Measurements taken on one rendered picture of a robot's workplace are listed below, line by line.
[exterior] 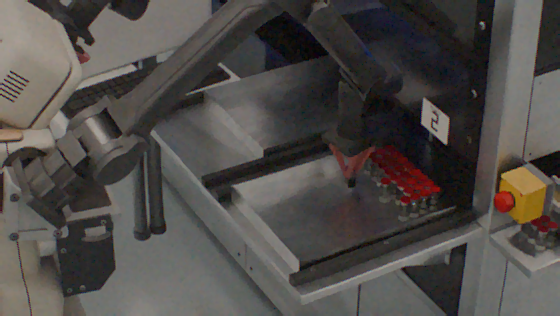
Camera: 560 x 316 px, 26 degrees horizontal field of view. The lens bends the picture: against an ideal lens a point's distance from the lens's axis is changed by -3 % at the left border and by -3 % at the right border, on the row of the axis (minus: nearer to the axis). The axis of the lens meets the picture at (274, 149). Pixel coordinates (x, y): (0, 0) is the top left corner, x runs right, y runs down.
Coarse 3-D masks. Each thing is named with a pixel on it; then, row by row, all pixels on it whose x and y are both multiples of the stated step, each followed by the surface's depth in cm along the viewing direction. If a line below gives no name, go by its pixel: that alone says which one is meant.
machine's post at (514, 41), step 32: (512, 0) 209; (512, 32) 212; (512, 64) 215; (512, 96) 220; (512, 128) 224; (480, 160) 231; (512, 160) 228; (480, 192) 234; (480, 224) 237; (480, 256) 240; (480, 288) 244
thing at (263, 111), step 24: (264, 72) 277; (288, 72) 280; (312, 72) 283; (336, 72) 283; (216, 96) 273; (240, 96) 274; (264, 96) 275; (288, 96) 275; (312, 96) 275; (336, 96) 275; (240, 120) 267; (264, 120) 267; (288, 120) 267; (312, 120) 267; (336, 120) 267; (384, 120) 265; (264, 144) 259; (288, 144) 255
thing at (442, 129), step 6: (426, 102) 242; (426, 108) 243; (432, 108) 241; (426, 114) 244; (432, 114) 242; (438, 114) 240; (426, 120) 244; (438, 120) 240; (444, 120) 238; (426, 126) 245; (438, 126) 241; (444, 126) 239; (432, 132) 244; (438, 132) 241; (444, 132) 240; (438, 138) 242; (444, 138) 240
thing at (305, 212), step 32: (320, 160) 249; (256, 192) 245; (288, 192) 245; (320, 192) 246; (352, 192) 246; (256, 224) 236; (288, 224) 237; (320, 224) 237; (352, 224) 237; (384, 224) 237; (416, 224) 233; (288, 256) 226; (320, 256) 225
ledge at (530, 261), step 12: (516, 228) 237; (492, 240) 235; (504, 240) 233; (516, 240) 233; (504, 252) 232; (516, 252) 230; (528, 252) 230; (540, 252) 230; (552, 252) 230; (516, 264) 230; (528, 264) 228; (540, 264) 227; (552, 264) 228; (528, 276) 227
